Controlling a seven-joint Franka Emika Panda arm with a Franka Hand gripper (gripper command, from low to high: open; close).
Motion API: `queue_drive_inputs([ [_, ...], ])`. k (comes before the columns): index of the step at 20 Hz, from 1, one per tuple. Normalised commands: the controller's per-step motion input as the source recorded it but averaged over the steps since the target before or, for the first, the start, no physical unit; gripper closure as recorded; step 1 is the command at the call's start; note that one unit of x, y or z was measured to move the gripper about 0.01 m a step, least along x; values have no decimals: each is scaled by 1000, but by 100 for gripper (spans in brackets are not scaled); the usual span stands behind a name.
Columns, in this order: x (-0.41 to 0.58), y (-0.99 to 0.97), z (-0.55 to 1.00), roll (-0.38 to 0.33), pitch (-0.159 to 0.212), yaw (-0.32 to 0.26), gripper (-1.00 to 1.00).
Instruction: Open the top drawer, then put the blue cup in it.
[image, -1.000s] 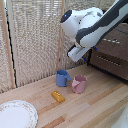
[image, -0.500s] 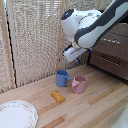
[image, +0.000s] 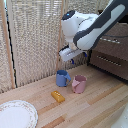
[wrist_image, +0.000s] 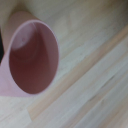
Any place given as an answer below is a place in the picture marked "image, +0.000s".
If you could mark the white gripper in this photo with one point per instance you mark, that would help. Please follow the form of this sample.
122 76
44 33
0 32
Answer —
69 53

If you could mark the blue mug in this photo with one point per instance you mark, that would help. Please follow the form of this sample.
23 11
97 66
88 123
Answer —
61 79

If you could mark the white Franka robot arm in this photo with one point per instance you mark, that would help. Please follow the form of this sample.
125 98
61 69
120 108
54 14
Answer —
100 23

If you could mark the dark wooden drawer cabinet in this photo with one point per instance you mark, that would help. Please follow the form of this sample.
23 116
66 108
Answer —
90 65

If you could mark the pink mug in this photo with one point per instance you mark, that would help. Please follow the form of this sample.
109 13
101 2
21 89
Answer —
79 85

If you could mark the yellow rectangular block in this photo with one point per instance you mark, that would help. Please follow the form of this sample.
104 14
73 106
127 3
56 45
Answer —
58 96

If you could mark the bamboo folding screen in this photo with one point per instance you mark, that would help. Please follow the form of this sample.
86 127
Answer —
33 40

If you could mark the white patterned plate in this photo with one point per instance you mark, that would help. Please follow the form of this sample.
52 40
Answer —
15 115

